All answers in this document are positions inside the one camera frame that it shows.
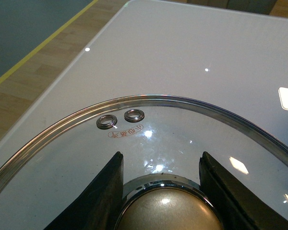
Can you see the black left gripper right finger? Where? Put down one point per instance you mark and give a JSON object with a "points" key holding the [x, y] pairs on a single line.
{"points": [[239, 208]]}

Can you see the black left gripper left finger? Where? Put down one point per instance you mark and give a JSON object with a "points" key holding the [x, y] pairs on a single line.
{"points": [[98, 203]]}

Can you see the glass pot lid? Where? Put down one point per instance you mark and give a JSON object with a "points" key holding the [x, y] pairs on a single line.
{"points": [[162, 139]]}

